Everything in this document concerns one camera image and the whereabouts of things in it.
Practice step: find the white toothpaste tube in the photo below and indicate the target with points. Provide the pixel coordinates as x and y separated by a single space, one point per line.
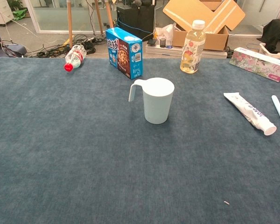
249 109

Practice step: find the black draped cloth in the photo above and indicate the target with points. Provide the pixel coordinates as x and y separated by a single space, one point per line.
277 32

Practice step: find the white plastic crate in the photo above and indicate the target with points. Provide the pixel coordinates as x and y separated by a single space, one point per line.
264 49

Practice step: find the black mesh pen holder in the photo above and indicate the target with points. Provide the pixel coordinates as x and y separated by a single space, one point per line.
163 43

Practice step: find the yellow tea bottle white cap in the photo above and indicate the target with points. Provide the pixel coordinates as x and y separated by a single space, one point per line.
192 51

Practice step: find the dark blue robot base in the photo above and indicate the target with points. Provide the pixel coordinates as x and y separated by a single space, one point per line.
11 50

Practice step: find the blue cookie box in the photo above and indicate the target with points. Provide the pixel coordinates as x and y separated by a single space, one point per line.
123 53

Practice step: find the brown cardboard box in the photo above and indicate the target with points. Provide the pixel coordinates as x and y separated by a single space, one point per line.
214 14

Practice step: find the aluminium profile stack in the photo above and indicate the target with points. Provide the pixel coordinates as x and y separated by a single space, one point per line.
168 51

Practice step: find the wooden easel leg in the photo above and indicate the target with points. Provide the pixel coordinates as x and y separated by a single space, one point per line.
98 16
109 14
70 23

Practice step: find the blue table mat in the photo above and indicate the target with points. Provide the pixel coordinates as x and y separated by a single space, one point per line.
84 151

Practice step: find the black cabinet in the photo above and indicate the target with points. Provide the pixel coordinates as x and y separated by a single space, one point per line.
135 21

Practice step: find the white plastic bag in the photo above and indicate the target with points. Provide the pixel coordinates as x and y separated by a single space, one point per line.
165 32

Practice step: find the green bag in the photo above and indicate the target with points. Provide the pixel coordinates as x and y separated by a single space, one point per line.
19 14

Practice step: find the long floral carton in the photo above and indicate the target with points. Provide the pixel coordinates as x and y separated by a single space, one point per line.
256 63

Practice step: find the white cabinet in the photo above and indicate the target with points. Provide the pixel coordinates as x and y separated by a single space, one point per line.
0 11

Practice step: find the clear bottle red cap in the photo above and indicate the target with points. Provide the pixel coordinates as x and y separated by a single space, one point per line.
75 57

